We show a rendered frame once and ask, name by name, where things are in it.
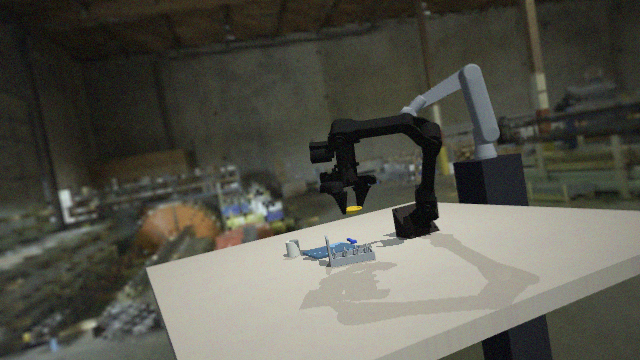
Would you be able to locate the white cylinder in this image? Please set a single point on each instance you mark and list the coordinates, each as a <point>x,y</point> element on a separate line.
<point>293,248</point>

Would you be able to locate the yellow plate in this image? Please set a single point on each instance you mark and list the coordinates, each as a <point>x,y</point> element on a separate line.
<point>353,209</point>

